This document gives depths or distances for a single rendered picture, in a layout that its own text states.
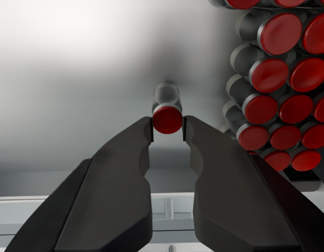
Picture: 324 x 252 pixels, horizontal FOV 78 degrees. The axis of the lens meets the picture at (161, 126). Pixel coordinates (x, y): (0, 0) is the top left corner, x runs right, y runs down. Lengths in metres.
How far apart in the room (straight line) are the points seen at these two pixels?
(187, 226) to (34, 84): 1.00
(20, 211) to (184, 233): 1.48
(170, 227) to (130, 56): 0.99
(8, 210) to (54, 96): 2.02
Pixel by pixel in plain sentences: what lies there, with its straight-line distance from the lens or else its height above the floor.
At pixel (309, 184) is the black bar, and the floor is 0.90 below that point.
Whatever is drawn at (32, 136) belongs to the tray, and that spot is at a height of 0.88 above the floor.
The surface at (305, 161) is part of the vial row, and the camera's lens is 0.19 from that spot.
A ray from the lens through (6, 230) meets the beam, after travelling 1.37.
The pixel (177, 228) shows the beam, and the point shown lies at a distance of 1.10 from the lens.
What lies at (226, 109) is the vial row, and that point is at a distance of 0.18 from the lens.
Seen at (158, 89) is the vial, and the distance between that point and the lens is 0.16.
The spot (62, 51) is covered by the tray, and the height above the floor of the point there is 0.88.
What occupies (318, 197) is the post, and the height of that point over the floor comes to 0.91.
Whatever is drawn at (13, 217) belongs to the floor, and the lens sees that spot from 2.26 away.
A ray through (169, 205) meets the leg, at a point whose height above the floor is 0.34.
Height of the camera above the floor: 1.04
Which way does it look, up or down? 58 degrees down
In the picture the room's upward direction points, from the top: 179 degrees clockwise
